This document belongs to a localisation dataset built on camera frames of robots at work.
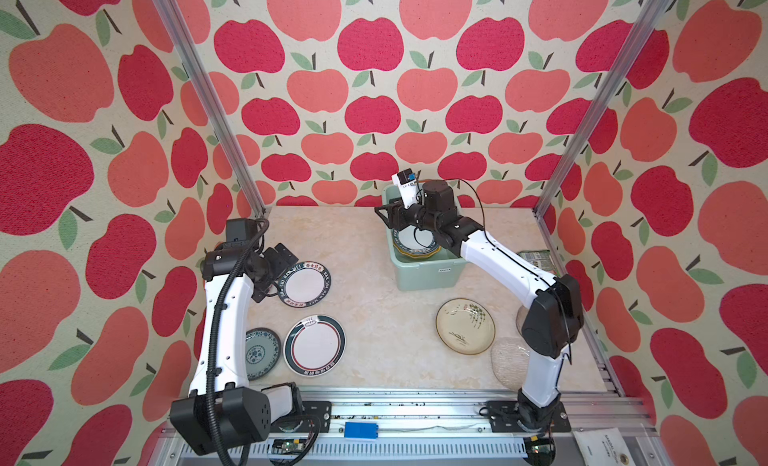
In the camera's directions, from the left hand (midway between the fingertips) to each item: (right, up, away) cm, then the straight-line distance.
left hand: (289, 270), depth 76 cm
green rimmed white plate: (-3, -8, +24) cm, 25 cm away
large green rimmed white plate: (+4, -24, +10) cm, 26 cm away
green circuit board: (+1, -43, -5) cm, 43 cm away
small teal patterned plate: (-11, -24, +9) cm, 28 cm away
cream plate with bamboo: (+50, -19, +15) cm, 55 cm away
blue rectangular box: (+19, -40, -3) cm, 44 cm away
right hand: (+26, +18, +4) cm, 32 cm away
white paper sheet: (+76, -41, -8) cm, 87 cm away
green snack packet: (+81, +1, +28) cm, 86 cm away
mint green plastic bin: (+41, -2, +12) cm, 43 cm away
